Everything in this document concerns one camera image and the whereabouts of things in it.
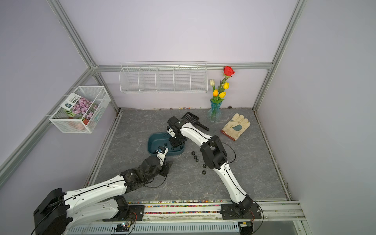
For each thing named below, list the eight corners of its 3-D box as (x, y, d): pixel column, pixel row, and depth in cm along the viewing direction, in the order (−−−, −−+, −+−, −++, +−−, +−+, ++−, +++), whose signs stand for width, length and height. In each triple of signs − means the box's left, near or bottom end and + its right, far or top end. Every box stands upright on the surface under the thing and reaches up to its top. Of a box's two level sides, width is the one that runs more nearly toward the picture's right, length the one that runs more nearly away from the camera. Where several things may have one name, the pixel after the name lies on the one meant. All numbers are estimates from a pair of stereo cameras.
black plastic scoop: (183, 119, 118) (182, 116, 115) (187, 114, 121) (187, 111, 118) (207, 131, 109) (207, 129, 107) (211, 125, 113) (211, 123, 110)
